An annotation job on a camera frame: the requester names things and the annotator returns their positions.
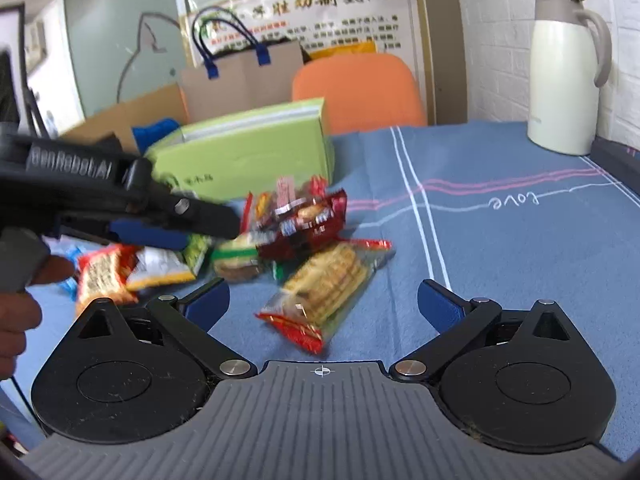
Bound orange chair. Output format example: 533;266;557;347
291;54;429;136

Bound green biscuit packet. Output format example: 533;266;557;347
210;234;265;282

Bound blue snack packet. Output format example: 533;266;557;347
59;246;86;302

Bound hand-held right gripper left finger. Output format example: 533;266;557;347
74;278;259;380

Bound black device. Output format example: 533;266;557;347
590;139;640;201

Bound pink snack packet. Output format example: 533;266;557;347
274;176;297;208

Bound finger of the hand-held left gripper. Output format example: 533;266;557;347
144;182;242;241
107;219;189;251

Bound orange red snack packet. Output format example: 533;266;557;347
75;244;141;317

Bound black framed monitor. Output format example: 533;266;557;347
0;4;51;136

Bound wall poster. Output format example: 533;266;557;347
180;0;426;66

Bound brown paper bag blue handles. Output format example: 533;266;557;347
179;7;306;123

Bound blue tablecloth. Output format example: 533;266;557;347
0;120;640;466

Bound blue plastic object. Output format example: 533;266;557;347
132;119;183;153

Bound light green cardboard box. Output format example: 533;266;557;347
145;97;337;206

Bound dark red snack packet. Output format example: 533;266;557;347
255;187;349;262

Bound yellow white snack packet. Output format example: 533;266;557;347
126;246;197;291

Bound small orange snack packet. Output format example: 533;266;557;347
241;191;275;235

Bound person's left hand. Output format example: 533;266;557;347
0;256;77;384

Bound clear cracker packet red ends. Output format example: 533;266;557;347
255;239;394;356

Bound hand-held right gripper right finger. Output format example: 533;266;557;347
389;279;577;382

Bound green pea snack packet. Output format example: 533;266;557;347
182;234;213;277

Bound open cardboard box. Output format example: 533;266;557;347
60;82;188;153

